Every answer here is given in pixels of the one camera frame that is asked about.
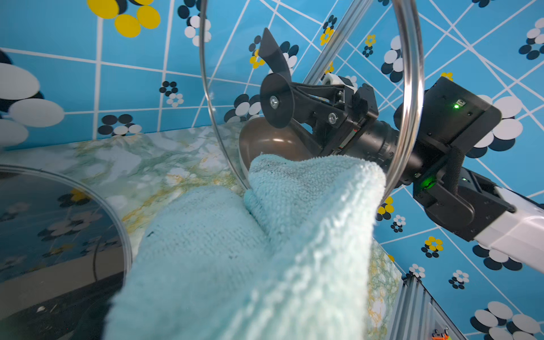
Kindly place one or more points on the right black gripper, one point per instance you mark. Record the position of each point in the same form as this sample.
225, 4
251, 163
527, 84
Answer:
336, 114

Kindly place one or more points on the glass pot lid black handle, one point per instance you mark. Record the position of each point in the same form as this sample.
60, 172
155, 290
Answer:
277, 102

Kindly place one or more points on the light teal microfiber cloth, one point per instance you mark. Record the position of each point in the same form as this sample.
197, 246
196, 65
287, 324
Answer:
287, 260

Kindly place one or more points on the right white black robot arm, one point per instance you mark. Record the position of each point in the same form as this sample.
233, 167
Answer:
454, 124

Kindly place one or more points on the glass lid on black pan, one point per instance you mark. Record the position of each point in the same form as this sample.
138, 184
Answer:
52, 225

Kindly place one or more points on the aluminium frame rail base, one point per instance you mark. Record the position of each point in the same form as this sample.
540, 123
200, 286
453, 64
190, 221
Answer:
416, 314

